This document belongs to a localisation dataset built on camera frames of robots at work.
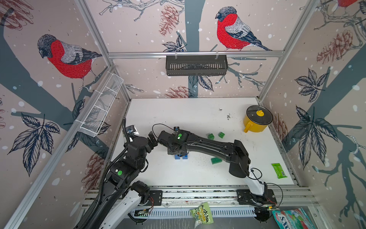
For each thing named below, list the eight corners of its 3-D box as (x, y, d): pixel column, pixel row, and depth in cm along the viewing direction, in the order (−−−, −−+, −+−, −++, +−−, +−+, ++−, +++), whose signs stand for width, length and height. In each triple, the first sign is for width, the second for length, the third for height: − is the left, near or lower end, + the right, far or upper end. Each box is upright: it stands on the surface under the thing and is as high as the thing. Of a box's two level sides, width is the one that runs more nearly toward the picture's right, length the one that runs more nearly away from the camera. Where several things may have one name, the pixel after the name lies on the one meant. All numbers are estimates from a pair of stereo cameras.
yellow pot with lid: (244, 134, 101) (250, 123, 90) (238, 116, 112) (244, 104, 101) (268, 134, 101) (277, 123, 90) (260, 116, 112) (268, 104, 101)
